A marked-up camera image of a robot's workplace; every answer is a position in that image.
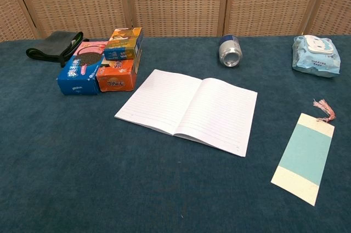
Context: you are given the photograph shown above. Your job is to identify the open lined notebook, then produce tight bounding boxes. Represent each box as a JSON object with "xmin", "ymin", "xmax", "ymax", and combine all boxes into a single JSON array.
[{"xmin": 114, "ymin": 69, "xmax": 258, "ymax": 158}]

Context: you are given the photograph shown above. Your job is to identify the light blue bookmark with tassel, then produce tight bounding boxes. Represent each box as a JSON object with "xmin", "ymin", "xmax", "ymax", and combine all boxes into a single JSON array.
[{"xmin": 270, "ymin": 98, "xmax": 337, "ymax": 207}]

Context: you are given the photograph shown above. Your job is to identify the blue Oreo cookie box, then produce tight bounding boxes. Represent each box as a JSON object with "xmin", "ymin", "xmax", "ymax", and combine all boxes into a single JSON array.
[{"xmin": 56, "ymin": 41, "xmax": 109, "ymax": 96}]

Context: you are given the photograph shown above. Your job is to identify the teal felt table cover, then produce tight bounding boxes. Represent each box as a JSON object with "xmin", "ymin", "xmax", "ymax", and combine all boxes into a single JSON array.
[{"xmin": 0, "ymin": 35, "xmax": 351, "ymax": 233}]

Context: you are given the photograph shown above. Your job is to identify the orange snack box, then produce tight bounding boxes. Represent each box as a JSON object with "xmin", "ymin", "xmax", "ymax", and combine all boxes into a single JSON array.
[{"xmin": 96, "ymin": 49, "xmax": 143, "ymax": 93}]

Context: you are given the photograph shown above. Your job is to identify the woven wooden folding screen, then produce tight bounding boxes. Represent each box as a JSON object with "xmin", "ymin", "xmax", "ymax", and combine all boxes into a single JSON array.
[{"xmin": 0, "ymin": 0, "xmax": 351, "ymax": 43}]

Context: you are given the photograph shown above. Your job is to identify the blue and silver drink can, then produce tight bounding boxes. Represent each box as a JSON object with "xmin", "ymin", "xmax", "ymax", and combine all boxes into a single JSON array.
[{"xmin": 218, "ymin": 34, "xmax": 244, "ymax": 67}]

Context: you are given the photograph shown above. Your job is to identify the dark cloth with green trim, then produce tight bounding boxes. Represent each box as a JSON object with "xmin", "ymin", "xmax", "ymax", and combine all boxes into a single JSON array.
[{"xmin": 26, "ymin": 31, "xmax": 90, "ymax": 68}]

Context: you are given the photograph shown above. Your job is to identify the light blue wet wipes pack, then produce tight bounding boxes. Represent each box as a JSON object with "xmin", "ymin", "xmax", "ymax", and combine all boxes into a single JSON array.
[{"xmin": 291, "ymin": 35, "xmax": 342, "ymax": 78}]

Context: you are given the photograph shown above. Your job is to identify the yellow and blue snack box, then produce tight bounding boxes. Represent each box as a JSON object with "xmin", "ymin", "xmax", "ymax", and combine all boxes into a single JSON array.
[{"xmin": 103, "ymin": 27, "xmax": 144, "ymax": 61}]

